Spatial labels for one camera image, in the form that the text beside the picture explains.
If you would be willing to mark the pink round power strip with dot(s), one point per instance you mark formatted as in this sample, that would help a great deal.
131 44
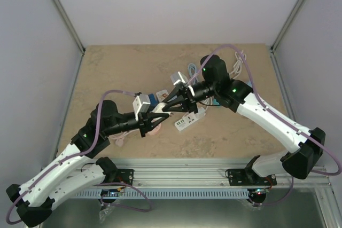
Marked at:
155 130

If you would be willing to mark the white power strip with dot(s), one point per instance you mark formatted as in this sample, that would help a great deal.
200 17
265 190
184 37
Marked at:
189 119

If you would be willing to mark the aluminium rail frame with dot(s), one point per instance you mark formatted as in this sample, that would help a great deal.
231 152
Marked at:
311 203

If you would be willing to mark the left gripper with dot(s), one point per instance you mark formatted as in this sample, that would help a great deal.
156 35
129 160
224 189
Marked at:
145 120

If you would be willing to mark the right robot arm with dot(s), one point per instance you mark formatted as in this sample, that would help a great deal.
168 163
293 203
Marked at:
302 145

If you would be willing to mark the dark blue cube socket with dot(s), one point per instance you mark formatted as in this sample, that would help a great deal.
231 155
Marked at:
153 100

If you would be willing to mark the blue slotted cable duct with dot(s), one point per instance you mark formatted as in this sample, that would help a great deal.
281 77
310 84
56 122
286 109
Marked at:
166 193

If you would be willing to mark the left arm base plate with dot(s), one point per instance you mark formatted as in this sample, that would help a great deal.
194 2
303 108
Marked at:
125 176

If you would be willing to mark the small blue charger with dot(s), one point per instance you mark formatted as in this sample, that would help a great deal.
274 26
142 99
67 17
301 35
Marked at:
249 83

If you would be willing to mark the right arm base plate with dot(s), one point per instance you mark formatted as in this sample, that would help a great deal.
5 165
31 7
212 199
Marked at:
247 177

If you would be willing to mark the white cube socket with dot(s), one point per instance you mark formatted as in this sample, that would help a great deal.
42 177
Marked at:
162 95

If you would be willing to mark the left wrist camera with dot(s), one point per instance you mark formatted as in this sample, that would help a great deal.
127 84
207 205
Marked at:
141 104

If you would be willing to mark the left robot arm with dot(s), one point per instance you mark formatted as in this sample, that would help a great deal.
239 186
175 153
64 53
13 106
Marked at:
36 199

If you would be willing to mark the teal power strip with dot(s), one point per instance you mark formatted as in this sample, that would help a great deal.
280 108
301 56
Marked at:
215 102

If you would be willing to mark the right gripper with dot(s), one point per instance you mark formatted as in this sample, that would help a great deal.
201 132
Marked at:
188 101

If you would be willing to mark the white charger block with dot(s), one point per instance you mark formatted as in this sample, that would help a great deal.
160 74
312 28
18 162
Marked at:
159 107

